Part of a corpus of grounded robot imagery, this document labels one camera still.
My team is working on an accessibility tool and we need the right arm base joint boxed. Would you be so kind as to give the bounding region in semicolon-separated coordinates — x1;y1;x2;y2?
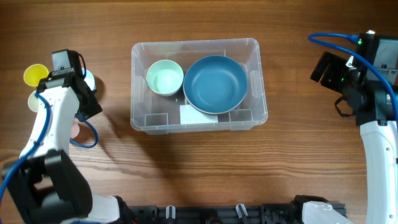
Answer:
292;195;353;224

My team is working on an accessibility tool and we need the white label in container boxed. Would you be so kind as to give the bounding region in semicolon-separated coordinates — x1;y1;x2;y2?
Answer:
180;105;218;124

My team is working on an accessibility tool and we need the dark blue plate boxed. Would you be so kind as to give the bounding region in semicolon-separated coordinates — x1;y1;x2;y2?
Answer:
183;55;248;106

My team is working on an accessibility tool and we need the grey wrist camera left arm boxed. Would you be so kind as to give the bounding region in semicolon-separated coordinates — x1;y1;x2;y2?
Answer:
52;49;81;72

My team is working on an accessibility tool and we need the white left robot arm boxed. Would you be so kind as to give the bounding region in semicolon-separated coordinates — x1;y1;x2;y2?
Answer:
1;68;122;223

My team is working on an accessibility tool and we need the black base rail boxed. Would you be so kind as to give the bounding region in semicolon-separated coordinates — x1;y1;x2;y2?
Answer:
130;203;303;224

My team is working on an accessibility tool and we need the pale cream cup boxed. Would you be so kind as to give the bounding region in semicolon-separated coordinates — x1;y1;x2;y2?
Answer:
28;91;39;113

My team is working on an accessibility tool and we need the pink cup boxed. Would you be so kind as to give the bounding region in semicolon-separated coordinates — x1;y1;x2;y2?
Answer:
70;118;80;139

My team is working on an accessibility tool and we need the yellow cup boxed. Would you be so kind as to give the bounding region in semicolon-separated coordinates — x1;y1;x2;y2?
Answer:
23;64;49;86

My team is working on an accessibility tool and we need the light blue bowl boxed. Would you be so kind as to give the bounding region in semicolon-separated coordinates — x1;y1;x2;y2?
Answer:
82;68;96;91

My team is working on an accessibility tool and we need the light green bowl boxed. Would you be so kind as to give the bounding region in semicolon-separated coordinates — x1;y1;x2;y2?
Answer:
146;60;184;96

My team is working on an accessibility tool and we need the clear plastic storage container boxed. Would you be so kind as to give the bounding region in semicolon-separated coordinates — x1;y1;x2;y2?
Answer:
130;38;269;135

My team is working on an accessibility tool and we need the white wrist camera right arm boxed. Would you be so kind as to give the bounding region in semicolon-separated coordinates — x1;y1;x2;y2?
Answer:
346;30;397;86

